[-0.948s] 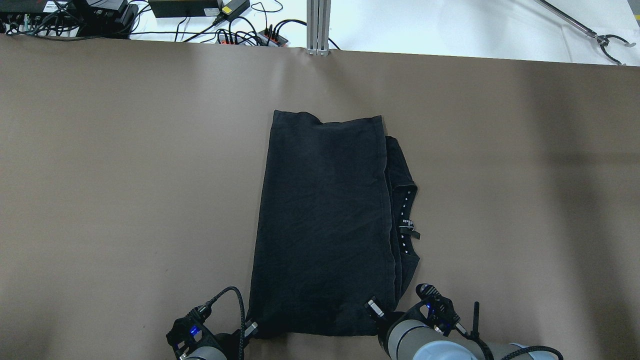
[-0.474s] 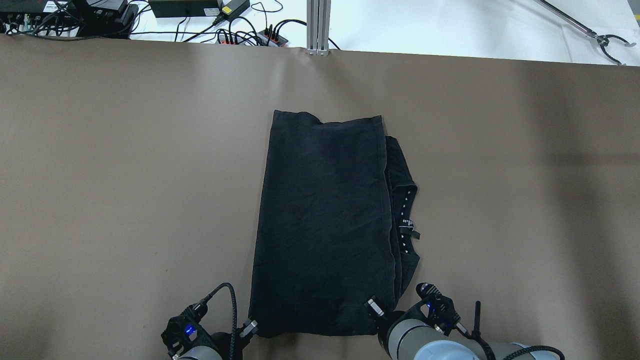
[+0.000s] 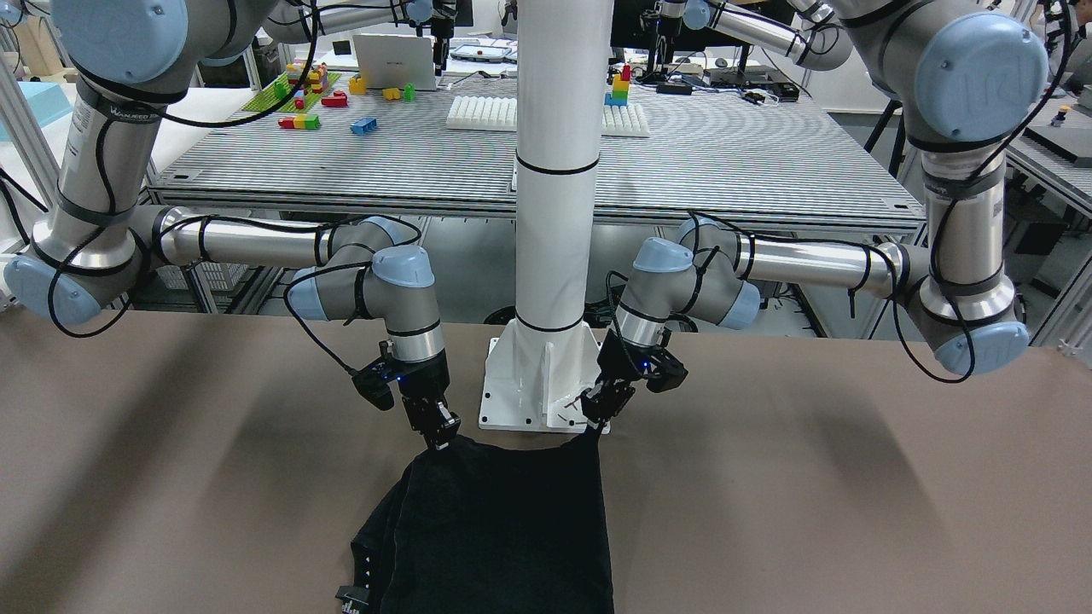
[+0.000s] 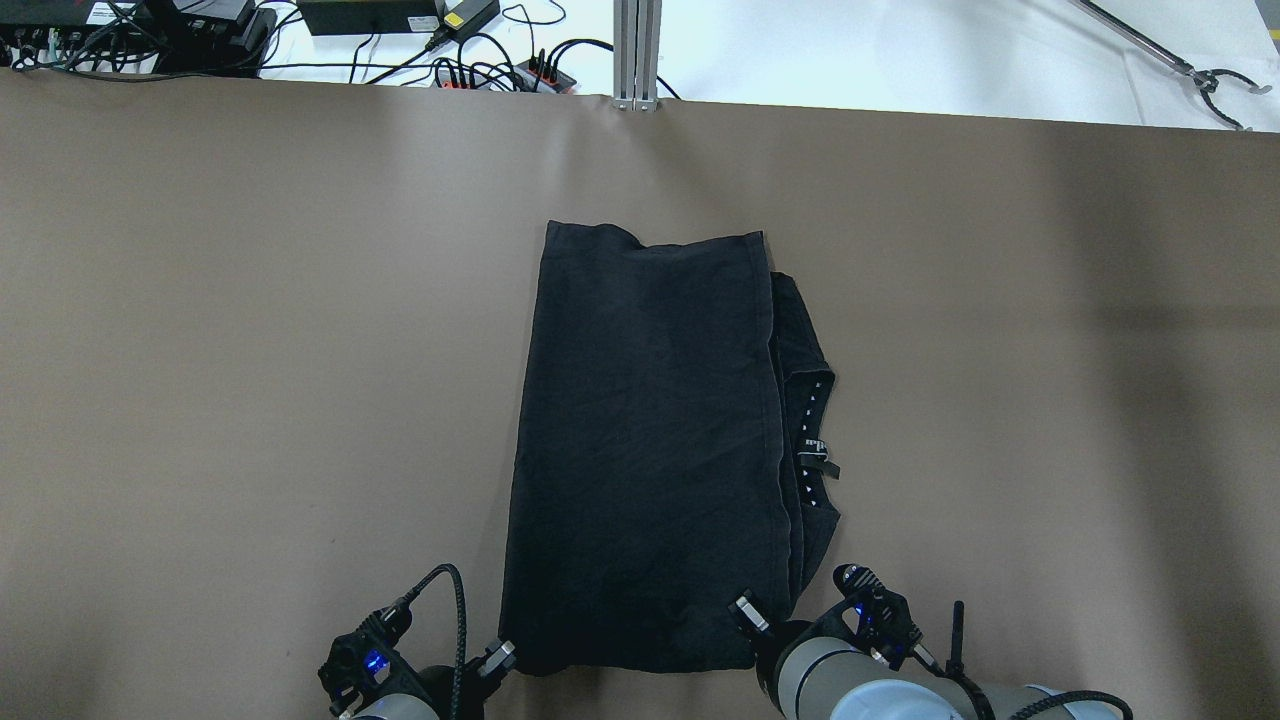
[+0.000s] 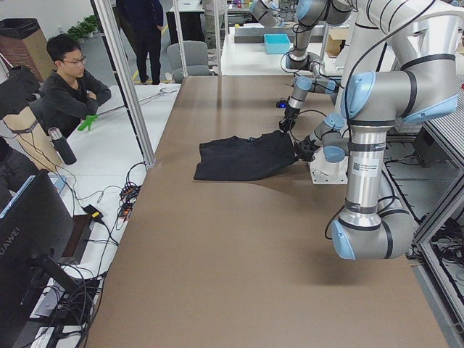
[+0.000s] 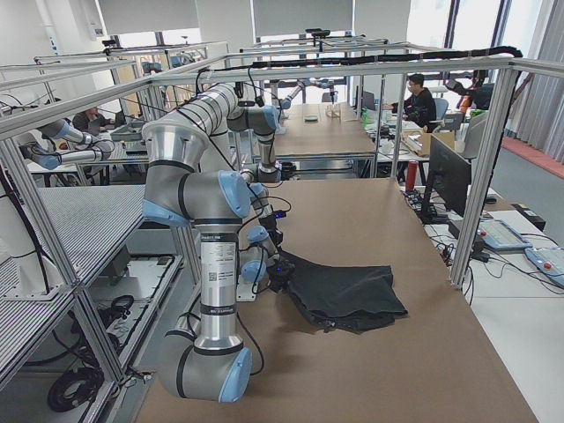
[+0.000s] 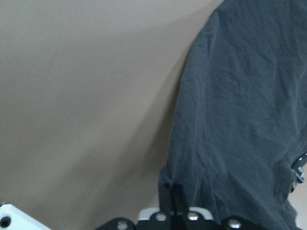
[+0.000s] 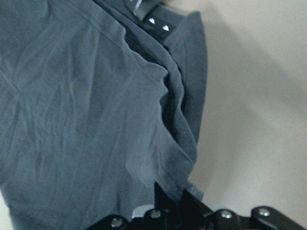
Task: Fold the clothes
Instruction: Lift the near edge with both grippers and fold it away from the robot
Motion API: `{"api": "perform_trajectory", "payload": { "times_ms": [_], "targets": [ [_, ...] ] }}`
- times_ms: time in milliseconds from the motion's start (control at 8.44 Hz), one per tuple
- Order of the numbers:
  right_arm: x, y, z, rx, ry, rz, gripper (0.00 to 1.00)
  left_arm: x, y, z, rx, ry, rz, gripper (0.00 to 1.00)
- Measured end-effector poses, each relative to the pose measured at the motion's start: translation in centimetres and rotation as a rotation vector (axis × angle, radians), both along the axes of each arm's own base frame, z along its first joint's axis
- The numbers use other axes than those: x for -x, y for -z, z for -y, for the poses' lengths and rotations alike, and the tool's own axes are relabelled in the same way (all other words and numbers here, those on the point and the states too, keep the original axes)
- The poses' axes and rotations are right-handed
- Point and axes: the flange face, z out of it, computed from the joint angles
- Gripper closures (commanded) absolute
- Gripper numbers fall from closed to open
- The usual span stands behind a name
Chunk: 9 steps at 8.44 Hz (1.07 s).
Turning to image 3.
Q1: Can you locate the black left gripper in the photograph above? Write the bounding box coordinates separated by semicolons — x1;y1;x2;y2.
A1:
580;332;688;434

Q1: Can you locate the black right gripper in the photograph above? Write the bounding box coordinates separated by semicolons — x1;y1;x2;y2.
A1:
352;354;462;449

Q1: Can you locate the black printed t-shirt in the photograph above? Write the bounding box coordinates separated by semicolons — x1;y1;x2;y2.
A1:
336;429;615;613

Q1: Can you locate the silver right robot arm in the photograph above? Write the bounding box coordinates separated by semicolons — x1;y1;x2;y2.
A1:
3;1;461;449

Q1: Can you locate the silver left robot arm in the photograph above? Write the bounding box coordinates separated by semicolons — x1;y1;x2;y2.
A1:
575;1;1048;432

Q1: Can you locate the grey slatted work table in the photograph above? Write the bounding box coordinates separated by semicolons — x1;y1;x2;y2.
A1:
149;72;931;340

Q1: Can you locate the blue building block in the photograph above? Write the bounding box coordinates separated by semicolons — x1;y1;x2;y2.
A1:
351;116;378;135

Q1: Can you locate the stacked coloured block tower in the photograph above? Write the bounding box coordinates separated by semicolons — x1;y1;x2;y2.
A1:
604;64;632;107

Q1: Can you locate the white laptop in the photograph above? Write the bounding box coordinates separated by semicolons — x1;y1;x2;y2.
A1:
351;34;439;92

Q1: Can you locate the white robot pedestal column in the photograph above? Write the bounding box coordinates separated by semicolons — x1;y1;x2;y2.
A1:
477;1;613;434

